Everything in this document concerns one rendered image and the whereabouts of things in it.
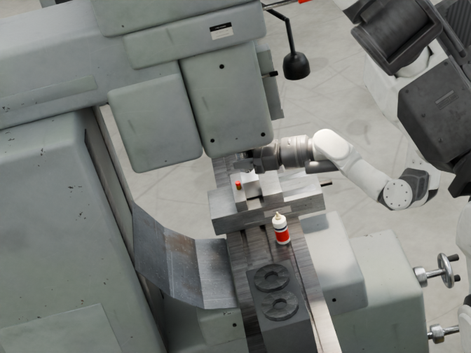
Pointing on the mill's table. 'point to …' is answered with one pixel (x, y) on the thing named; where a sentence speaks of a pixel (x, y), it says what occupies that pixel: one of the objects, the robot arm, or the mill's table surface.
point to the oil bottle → (282, 233)
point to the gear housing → (195, 35)
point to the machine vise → (308, 181)
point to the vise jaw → (270, 188)
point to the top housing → (150, 12)
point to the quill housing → (228, 99)
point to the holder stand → (281, 309)
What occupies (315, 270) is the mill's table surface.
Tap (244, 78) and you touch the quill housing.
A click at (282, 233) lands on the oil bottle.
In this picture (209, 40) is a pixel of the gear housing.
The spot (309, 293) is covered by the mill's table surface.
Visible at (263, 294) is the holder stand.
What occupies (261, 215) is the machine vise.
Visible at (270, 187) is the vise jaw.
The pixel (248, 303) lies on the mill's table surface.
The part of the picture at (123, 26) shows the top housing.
